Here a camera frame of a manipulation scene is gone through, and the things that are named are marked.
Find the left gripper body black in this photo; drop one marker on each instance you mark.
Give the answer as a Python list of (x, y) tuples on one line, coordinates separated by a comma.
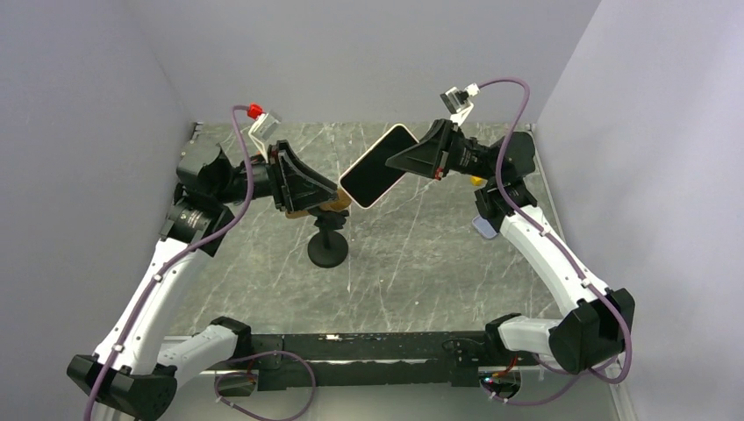
[(275, 180)]

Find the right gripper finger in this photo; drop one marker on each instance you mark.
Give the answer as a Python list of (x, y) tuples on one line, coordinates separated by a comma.
[(439, 136), (418, 160)]

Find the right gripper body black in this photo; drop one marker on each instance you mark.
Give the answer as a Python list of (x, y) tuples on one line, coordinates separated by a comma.
[(462, 156)]

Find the phone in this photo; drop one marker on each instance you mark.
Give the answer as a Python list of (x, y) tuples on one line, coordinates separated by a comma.
[(369, 178)]

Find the lilac phone case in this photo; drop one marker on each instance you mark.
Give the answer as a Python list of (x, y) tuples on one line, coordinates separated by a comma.
[(484, 228)]

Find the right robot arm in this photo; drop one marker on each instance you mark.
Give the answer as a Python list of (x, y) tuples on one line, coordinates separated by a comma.
[(596, 320)]

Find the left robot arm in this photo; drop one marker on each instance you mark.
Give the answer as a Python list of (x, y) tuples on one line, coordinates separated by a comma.
[(129, 373)]

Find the gold microphone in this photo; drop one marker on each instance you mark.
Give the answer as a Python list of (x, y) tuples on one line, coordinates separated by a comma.
[(342, 202)]

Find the black microphone stand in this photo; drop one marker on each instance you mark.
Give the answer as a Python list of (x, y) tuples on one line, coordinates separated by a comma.
[(328, 248)]

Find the black base beam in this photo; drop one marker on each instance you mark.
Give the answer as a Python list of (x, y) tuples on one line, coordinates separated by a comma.
[(459, 359)]

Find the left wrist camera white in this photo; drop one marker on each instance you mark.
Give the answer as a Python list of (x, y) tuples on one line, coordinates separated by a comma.
[(264, 125)]

